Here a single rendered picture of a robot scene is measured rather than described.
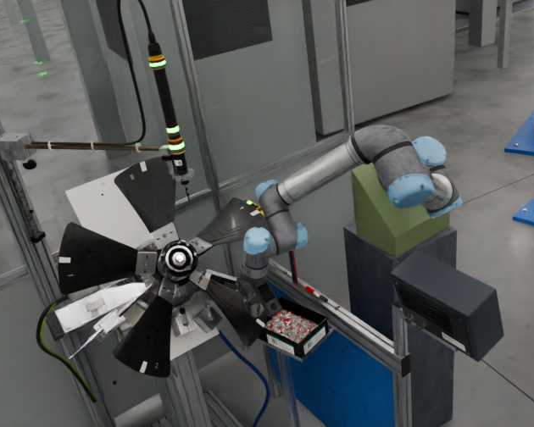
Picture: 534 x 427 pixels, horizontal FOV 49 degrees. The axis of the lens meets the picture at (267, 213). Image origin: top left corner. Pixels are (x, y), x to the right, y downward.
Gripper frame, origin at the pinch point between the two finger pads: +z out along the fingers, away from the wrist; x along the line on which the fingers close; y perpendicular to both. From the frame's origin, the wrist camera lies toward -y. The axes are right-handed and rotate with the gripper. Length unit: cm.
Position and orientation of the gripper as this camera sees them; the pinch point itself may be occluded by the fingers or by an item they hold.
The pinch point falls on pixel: (257, 315)
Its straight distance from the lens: 191.4
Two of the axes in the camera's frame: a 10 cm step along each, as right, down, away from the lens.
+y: -5.8, -5.7, 5.8
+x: -8.1, 3.7, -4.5
